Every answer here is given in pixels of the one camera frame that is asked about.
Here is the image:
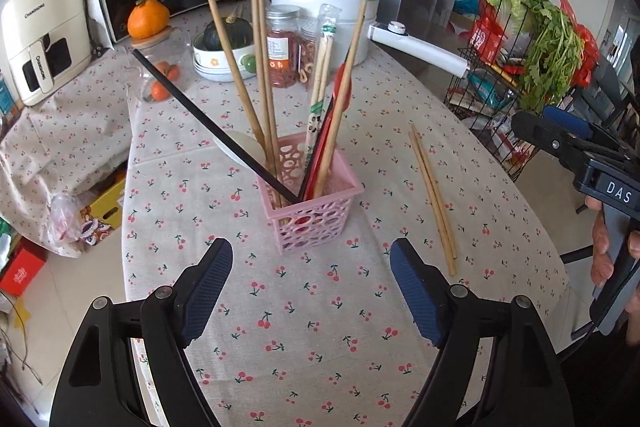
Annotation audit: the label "white air fryer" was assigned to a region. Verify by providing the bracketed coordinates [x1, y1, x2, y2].
[1, 0, 92, 106]

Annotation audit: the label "clear jar with small oranges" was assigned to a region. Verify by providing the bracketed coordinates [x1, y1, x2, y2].
[129, 26, 192, 103]

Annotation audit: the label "black wire storage rack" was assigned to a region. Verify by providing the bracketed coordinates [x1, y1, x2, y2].
[445, 0, 598, 180]

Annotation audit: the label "jar of dried fruit slices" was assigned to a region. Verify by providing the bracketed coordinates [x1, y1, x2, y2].
[298, 17, 319, 84]

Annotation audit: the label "cherry print tablecloth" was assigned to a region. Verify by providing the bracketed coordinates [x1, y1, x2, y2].
[1, 48, 568, 426]

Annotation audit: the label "orange tangerine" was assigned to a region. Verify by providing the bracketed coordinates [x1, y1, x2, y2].
[127, 0, 170, 40]

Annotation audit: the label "light bamboo chopstick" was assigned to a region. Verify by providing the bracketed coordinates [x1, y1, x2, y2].
[411, 124, 458, 262]
[409, 124, 457, 277]
[312, 0, 368, 198]

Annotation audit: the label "white bowl with olive print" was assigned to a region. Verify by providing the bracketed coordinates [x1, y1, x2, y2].
[192, 32, 256, 82]

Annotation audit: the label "white pot handle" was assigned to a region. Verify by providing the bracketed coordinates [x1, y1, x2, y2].
[367, 20, 470, 78]

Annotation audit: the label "person's right hand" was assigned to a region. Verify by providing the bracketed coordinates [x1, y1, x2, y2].
[585, 196, 614, 288]

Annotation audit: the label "dark green squash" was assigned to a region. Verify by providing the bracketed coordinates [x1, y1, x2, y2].
[202, 15, 253, 51]

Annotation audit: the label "brown wooden chopstick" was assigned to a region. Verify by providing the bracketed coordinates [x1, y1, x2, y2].
[250, 0, 276, 174]
[257, 0, 280, 179]
[207, 0, 266, 150]

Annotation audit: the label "pink perforated utensil basket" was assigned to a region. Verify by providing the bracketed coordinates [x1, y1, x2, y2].
[257, 146, 363, 255]

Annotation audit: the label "jar of red goji berries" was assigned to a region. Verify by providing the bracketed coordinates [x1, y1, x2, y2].
[266, 4, 299, 89]

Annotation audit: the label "green leafy vegetables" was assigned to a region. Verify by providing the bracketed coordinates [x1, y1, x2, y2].
[482, 0, 586, 113]

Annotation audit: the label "red cardboard box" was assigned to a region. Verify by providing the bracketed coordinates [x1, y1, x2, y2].
[469, 0, 515, 65]

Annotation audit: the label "red plastic spoon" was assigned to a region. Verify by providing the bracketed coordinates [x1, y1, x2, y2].
[303, 61, 352, 200]

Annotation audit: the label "panda print chopsticks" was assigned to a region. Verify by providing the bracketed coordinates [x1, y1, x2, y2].
[305, 3, 341, 165]

